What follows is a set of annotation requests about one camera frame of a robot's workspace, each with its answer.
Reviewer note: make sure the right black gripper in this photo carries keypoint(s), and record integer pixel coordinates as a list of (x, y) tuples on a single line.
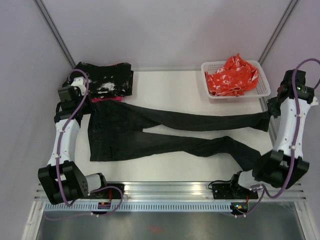
[(271, 106)]

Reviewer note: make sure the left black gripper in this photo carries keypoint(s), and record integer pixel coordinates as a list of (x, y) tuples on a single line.
[(91, 107)]

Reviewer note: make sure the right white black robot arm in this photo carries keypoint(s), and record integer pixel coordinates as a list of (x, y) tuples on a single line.
[(281, 167)]

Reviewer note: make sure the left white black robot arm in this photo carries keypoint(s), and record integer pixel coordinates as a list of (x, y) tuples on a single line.
[(62, 181)]

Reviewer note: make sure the folded black white trousers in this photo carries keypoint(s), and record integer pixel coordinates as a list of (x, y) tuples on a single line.
[(108, 81)]

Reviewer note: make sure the white plastic basket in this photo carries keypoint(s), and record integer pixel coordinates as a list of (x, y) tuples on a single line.
[(262, 88)]

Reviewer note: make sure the orange white garment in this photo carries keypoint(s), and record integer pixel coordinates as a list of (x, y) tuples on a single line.
[(234, 78)]

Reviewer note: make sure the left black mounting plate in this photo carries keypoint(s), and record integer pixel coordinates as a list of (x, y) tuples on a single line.
[(112, 191)]

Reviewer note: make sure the black mounting plate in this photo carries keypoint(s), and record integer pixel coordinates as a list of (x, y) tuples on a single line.
[(112, 191), (228, 191)]

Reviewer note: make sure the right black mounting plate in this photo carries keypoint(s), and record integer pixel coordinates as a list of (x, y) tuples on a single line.
[(228, 191)]

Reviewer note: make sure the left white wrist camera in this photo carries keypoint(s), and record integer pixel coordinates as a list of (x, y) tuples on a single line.
[(80, 82)]

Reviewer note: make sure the right aluminium frame post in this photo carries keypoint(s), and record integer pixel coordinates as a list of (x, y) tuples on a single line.
[(278, 29)]

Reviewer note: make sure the aluminium frame post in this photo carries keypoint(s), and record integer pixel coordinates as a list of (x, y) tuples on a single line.
[(54, 31), (278, 29)]

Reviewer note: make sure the left aluminium frame post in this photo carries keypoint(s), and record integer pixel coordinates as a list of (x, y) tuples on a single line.
[(54, 31)]

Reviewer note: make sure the slotted grey cable duct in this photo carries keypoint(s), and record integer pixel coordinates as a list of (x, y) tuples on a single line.
[(135, 206)]

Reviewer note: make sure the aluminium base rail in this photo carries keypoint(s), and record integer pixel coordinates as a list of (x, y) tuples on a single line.
[(196, 191)]

